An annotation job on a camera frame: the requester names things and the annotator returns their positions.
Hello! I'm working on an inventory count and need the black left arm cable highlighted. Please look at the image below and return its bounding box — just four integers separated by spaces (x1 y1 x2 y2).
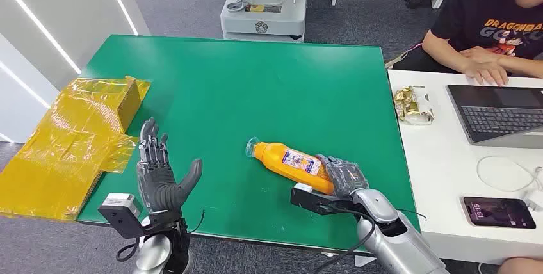
115 237 142 264

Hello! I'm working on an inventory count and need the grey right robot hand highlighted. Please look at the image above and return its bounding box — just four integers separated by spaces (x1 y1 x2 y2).
316 154 370 200

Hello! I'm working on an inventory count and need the person's knee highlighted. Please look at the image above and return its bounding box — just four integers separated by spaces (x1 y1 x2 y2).
498 257 543 274

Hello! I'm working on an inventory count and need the gold snack wrapper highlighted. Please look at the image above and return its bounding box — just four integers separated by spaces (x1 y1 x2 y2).
393 85 436 127

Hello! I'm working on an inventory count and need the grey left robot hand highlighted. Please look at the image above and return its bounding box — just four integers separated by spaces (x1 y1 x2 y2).
136 117 204 215

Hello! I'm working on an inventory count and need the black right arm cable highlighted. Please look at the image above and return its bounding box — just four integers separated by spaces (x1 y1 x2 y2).
312 205 378 274

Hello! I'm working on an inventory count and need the yellow taped cardboard box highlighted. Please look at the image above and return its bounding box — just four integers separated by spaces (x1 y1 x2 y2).
0 76 152 222

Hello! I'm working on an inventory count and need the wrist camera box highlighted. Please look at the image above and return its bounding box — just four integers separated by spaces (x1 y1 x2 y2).
97 193 147 239
290 182 353 216

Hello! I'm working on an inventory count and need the green table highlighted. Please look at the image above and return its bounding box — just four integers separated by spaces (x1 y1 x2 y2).
76 34 427 260

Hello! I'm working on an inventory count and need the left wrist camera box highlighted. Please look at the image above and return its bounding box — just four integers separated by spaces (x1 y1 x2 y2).
97 193 147 239

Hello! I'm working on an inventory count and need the black smartphone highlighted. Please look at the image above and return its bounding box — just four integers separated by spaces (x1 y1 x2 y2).
462 196 537 230

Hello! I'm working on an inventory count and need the person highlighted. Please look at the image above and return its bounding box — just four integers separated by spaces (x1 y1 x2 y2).
392 0 543 87

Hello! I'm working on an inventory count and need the white charger adapter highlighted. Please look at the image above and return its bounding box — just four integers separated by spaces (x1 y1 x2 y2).
521 191 543 213

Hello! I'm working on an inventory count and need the person's left hand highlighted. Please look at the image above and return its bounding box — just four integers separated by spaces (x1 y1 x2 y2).
460 45 507 64

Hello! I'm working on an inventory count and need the person's right hand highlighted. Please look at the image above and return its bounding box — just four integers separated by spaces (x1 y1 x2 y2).
463 57 510 87

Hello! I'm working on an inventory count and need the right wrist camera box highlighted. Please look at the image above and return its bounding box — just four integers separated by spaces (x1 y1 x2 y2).
290 182 353 216

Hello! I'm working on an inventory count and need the white charging cable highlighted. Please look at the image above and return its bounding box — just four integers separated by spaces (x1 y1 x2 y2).
476 155 543 193

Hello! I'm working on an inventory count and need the person's hand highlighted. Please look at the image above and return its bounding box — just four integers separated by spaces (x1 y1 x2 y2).
460 45 507 64
463 57 510 87

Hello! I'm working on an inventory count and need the grey laptop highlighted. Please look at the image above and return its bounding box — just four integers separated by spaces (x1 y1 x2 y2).
446 84 543 150

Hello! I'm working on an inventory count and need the orange plastic bottle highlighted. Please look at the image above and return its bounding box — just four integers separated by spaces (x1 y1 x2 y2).
245 136 336 196

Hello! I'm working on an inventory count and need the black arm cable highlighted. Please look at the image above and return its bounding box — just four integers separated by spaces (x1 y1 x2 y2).
115 237 142 264
312 205 378 274

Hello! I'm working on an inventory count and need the white desk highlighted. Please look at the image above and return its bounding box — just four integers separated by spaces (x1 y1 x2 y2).
387 68 543 264

